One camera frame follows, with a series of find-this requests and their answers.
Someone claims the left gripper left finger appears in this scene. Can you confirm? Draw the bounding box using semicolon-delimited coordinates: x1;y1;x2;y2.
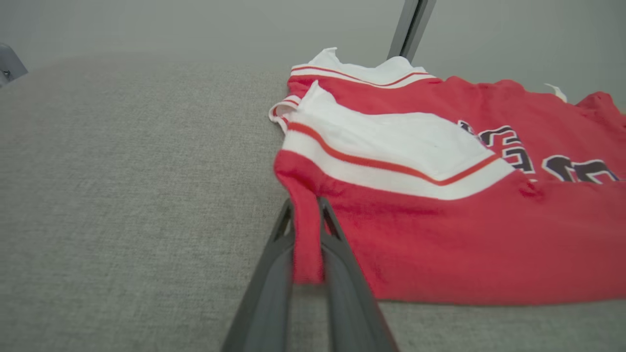
223;198;296;352

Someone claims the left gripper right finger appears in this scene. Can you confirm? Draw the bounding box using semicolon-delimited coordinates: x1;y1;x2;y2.
318;196;399;352

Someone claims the red and white jersey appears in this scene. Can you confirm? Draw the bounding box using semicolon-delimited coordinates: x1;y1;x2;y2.
268;46;626;307

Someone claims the grey fabric sofa cushion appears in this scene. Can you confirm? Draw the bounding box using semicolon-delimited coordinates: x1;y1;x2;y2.
0;51;626;352

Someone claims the grey partition column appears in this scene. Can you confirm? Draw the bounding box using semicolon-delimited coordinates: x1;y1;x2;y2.
386;0;438;62

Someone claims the grey rounded metal object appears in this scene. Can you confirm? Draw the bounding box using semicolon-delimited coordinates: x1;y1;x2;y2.
0;43;29;88

